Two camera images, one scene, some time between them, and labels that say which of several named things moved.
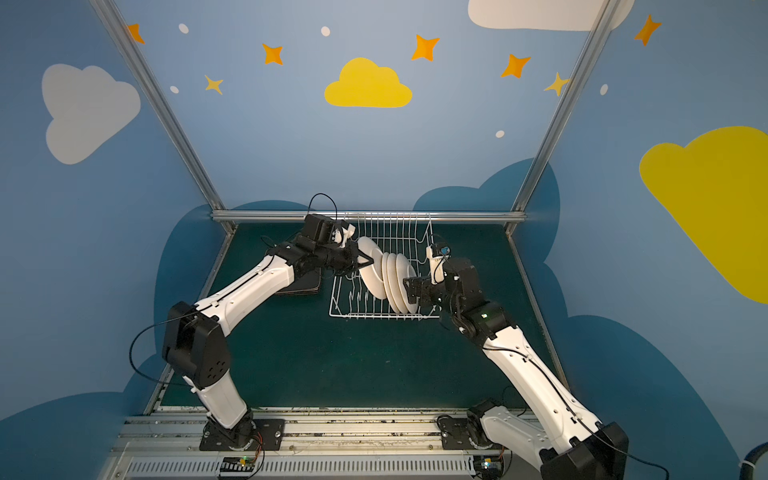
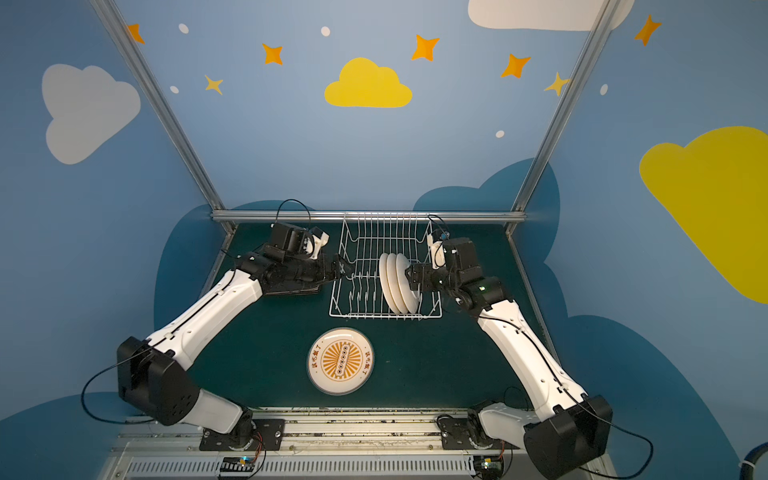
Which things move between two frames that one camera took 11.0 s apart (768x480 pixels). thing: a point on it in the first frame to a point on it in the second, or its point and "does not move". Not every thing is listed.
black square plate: [306, 284] does not move
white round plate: [373, 274] to [340, 361]
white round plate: [385, 280] does not move
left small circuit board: [237, 464] does not move
